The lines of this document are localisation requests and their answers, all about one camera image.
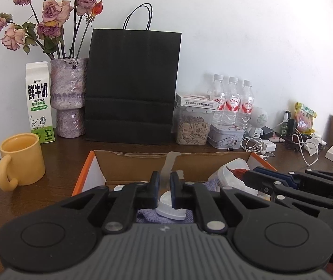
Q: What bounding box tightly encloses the black paper shopping bag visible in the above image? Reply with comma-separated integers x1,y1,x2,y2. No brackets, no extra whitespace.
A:
85,18,182,145

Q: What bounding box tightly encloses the small white robot figure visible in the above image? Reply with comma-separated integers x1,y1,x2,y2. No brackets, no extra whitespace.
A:
247,107,268,137

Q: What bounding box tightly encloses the right water bottle red label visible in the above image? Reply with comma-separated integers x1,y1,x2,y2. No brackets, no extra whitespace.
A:
236,80,254,130

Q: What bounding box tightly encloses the grey printed tin box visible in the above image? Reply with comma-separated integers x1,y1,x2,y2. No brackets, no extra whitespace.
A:
207,124,245,149

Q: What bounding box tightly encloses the small white bottle cap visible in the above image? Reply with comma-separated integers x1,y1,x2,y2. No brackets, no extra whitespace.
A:
113,185,124,192

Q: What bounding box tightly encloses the clear jar of seeds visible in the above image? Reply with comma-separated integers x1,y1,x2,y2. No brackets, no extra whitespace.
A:
176,107,213,145

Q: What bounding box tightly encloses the yellow ceramic mug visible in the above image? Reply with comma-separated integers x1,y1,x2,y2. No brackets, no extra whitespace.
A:
0,133,46,192

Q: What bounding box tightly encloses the yellow pink snack bag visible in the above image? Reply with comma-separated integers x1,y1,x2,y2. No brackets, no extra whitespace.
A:
294,102,317,135

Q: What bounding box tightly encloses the dried pink rose bouquet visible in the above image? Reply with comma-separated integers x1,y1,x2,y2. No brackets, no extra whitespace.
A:
0,0,103,60

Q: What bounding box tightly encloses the red white flat box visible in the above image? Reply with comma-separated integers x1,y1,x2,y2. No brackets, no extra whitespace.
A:
175,93,218,111

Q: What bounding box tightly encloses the left water bottle red label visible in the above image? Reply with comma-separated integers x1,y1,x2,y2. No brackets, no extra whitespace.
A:
207,74,226,124

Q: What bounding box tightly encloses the white green milk carton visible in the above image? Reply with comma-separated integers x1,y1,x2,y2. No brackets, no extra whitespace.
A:
25,61,55,144

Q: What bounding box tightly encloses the water bottle red label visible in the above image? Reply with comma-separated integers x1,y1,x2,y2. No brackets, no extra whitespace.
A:
207,74,226,124
236,80,254,130
223,77,240,125

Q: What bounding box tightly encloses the orange cardboard box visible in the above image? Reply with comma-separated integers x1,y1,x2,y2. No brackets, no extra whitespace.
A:
72,150,275,196

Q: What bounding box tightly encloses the middle water bottle red label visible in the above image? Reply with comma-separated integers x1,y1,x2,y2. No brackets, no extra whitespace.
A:
223,77,240,125

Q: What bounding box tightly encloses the purple drawstring pouch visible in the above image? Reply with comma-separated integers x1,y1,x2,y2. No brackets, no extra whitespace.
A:
135,179,223,224

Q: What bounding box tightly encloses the large white plastic jar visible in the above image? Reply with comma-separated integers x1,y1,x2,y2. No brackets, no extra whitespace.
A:
206,158,270,201

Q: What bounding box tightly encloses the purple ceramic vase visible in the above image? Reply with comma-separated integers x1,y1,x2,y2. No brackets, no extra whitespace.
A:
51,58,88,138

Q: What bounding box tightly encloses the white charger block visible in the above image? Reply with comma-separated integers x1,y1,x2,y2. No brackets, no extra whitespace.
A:
263,140,277,152

